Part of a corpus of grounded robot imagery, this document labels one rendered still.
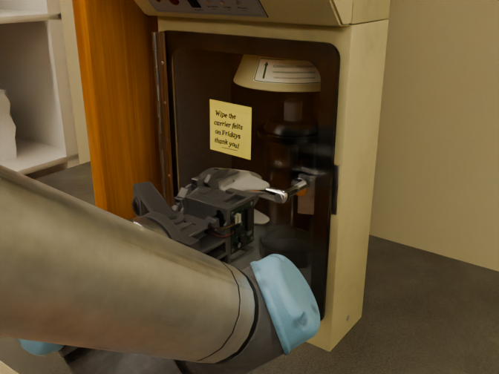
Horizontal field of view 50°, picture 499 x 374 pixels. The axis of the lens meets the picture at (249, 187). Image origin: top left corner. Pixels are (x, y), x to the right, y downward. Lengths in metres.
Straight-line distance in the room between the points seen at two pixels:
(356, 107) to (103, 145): 0.40
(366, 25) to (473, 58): 0.40
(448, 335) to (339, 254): 0.25
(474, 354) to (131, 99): 0.66
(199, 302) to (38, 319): 0.11
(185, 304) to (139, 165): 0.62
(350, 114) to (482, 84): 0.42
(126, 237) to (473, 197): 0.90
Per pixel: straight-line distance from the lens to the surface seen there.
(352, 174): 0.74
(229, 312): 0.37
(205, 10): 0.74
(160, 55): 0.84
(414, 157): 1.14
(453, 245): 1.17
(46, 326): 0.27
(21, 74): 2.00
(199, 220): 0.59
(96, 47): 0.84
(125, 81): 0.88
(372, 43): 0.73
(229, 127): 0.77
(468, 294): 1.04
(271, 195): 0.69
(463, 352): 0.90
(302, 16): 0.66
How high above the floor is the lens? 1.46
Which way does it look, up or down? 22 degrees down
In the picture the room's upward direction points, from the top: straight up
